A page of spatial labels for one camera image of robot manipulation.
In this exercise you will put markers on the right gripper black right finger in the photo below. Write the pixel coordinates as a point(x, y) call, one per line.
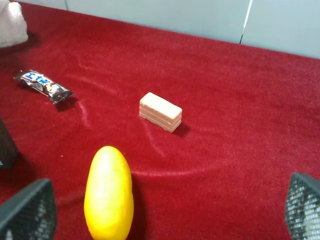
point(302, 207)

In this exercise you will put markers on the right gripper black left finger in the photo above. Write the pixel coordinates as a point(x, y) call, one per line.
point(30, 214)

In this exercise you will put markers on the dark grey pump bottle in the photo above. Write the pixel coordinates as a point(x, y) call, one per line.
point(8, 148)

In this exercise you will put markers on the yellow mango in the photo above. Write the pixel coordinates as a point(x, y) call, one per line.
point(108, 200)

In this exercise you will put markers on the chocolate bar dark wrapper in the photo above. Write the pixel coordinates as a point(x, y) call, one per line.
point(43, 84)

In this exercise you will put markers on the pink layered wafer block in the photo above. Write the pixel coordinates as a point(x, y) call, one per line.
point(161, 112)

